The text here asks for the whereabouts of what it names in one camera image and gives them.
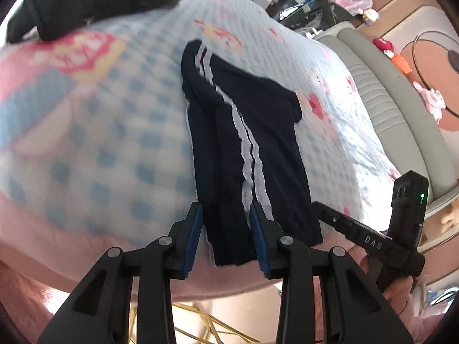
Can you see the pink white cloth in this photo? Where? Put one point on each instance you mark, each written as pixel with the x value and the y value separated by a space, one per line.
pixel 346 0

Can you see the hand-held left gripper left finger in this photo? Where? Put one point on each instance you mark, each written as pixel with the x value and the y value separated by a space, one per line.
pixel 193 236

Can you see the black clothes pile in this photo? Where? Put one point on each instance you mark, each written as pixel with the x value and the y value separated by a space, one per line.
pixel 96 0

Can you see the pink fleece bedspread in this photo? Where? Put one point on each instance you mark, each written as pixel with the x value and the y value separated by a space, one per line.
pixel 53 258

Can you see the person's right hand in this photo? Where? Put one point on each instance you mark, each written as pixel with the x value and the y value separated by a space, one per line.
pixel 396 294

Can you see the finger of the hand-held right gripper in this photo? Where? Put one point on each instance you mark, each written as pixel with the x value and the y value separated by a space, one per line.
pixel 330 216

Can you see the beige padded headboard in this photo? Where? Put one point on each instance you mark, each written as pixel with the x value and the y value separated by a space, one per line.
pixel 387 107

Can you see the navy shorts with white stripes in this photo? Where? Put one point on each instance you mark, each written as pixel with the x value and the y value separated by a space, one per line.
pixel 272 132

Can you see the open closet with clothes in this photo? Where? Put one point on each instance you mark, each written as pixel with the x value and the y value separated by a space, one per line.
pixel 297 0

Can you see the pink plush toy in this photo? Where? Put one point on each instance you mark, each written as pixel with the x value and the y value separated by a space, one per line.
pixel 432 100

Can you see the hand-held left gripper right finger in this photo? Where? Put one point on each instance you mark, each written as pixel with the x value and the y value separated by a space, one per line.
pixel 257 240

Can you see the printed checked blanket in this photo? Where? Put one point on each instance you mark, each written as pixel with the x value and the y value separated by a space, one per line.
pixel 107 114

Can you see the round wall lamp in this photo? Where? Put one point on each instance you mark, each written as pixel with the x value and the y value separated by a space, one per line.
pixel 452 57

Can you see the orange plush toy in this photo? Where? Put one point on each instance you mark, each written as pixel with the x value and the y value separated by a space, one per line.
pixel 401 63

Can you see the small plush doll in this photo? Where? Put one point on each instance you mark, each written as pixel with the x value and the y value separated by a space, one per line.
pixel 371 15

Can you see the red plush toy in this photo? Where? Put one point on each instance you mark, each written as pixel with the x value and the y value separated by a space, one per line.
pixel 383 44

